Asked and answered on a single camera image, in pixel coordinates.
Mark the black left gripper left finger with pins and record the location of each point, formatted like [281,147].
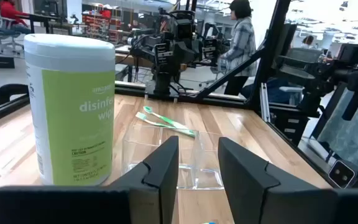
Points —
[157,186]

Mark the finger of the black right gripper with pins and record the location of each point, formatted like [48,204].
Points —
[191,53]
[174,54]

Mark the silver aluminium bracket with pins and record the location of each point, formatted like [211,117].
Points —
[264,102]

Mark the clear acrylic organizer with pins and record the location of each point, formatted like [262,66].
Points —
[197,168]

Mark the red parts shelf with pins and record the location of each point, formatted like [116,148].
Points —
[99,26]

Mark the green white wipes canister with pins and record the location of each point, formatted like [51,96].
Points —
[70,109]

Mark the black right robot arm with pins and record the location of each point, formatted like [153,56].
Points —
[163,81]

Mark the person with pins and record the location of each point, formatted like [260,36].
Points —
[241,46]
[9,11]
[308,40]

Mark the pale patterned curtain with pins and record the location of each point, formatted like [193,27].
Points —
[353,140]

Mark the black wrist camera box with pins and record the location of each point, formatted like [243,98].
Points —
[183,29]

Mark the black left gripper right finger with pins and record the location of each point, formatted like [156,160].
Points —
[244,186]

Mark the small black camera box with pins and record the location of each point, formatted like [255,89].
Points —
[340,174]

